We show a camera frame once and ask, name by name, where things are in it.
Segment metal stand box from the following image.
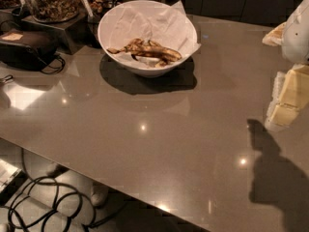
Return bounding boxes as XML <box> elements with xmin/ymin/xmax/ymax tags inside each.
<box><xmin>21</xmin><ymin>12</ymin><xmax>91</xmax><ymax>55</ymax></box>

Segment brown banana peel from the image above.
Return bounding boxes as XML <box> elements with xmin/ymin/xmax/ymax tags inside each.
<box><xmin>107</xmin><ymin>38</ymin><xmax>183</xmax><ymax>68</ymax></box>

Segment white paper liner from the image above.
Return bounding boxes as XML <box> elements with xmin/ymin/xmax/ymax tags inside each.
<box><xmin>106</xmin><ymin>1</ymin><xmax>200</xmax><ymax>70</ymax></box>

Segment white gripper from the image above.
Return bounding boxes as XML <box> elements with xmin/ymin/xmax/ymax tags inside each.
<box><xmin>262</xmin><ymin>0</ymin><xmax>309</xmax><ymax>131</ymax></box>

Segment black floor cable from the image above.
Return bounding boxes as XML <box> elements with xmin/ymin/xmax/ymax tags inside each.
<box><xmin>7</xmin><ymin>148</ymin><xmax>126</xmax><ymax>232</ymax></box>

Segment white table leg foot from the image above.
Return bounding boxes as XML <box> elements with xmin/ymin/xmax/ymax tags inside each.
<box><xmin>90</xmin><ymin>183</ymin><xmax>108</xmax><ymax>207</ymax></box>

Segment white bowl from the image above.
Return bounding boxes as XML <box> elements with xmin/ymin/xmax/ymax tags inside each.
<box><xmin>98</xmin><ymin>0</ymin><xmax>201</xmax><ymax>77</ymax></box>

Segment black device with cable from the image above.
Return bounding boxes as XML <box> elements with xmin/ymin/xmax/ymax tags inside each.
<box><xmin>0</xmin><ymin>29</ymin><xmax>66</xmax><ymax>74</ymax></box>

